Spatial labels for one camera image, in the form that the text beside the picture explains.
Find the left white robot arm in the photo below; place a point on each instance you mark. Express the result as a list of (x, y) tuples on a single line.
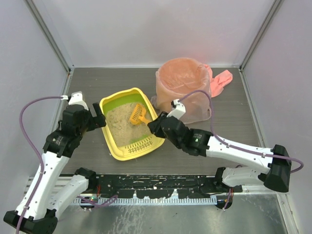
[(39, 211)]

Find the yellow green litter box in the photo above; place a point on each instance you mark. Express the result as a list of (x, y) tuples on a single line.
[(141, 147)]

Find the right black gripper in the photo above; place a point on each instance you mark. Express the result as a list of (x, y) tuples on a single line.
[(158, 125)]

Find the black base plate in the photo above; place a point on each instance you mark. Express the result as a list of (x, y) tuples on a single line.
[(156, 186)]

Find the beige cat litter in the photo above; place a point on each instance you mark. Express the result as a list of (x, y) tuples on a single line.
[(122, 131)]

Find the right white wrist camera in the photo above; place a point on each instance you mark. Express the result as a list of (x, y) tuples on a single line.
[(178, 109)]

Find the pink cloth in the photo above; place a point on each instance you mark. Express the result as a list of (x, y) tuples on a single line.
[(218, 82)]

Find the bin with pink bag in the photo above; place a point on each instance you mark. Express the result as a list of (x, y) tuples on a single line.
[(179, 77)]

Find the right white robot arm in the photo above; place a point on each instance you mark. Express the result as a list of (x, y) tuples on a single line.
[(272, 167)]

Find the aluminium frame rail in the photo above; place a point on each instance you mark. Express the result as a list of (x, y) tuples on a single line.
[(81, 181)]

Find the white slotted cable duct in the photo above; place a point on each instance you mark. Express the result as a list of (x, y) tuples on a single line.
[(164, 201)]

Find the orange litter scoop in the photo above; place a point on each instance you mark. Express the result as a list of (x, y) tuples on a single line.
[(139, 115)]

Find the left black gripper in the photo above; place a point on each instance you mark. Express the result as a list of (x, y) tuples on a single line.
[(98, 115)]

